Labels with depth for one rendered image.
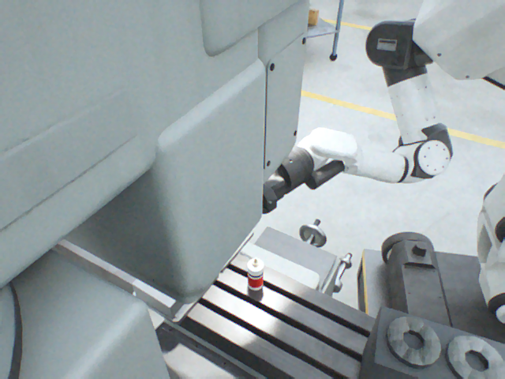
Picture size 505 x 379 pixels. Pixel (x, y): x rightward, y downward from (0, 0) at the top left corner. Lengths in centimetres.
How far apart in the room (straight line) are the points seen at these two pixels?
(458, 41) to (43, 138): 75
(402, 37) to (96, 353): 85
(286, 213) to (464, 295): 123
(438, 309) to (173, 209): 124
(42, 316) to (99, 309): 4
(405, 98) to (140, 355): 82
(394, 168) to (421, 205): 182
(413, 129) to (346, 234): 151
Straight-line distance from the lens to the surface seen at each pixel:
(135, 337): 32
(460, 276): 167
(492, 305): 150
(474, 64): 91
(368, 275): 177
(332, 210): 256
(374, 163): 93
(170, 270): 46
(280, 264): 124
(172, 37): 33
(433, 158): 97
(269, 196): 76
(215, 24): 35
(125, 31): 29
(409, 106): 100
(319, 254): 139
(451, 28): 87
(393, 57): 99
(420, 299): 152
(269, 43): 50
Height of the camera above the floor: 178
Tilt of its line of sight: 42 degrees down
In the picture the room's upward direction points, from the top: straight up
